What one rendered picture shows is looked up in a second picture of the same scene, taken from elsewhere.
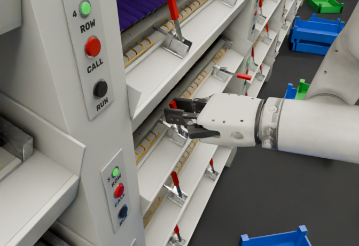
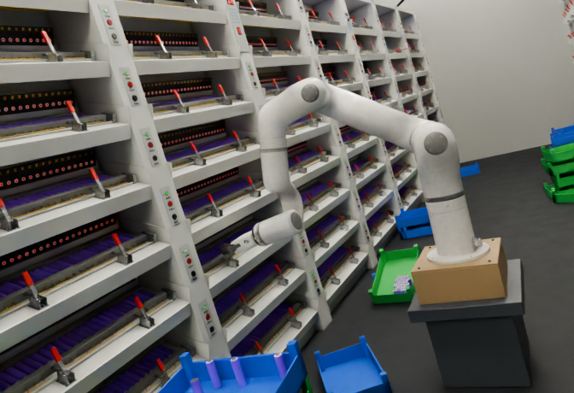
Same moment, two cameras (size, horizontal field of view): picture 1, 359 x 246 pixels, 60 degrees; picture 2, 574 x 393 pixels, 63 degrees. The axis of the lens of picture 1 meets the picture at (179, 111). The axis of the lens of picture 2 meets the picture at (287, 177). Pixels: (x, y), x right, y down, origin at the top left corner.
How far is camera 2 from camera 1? 1.26 m
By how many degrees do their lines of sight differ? 32
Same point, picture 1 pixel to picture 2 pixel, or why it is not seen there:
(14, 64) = (150, 211)
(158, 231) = (234, 327)
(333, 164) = not seen: hidden behind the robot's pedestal
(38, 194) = (158, 247)
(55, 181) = (163, 245)
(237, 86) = (298, 252)
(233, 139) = (246, 244)
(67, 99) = (164, 217)
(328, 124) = (273, 220)
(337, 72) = (285, 203)
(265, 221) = not seen: hidden behind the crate
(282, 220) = not seen: hidden behind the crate
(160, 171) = (220, 276)
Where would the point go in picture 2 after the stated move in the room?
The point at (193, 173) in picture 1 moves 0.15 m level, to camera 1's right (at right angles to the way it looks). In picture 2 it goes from (262, 303) to (299, 293)
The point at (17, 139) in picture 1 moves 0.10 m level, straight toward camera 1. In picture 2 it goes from (151, 234) to (160, 235)
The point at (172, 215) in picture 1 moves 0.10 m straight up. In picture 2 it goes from (244, 320) to (236, 295)
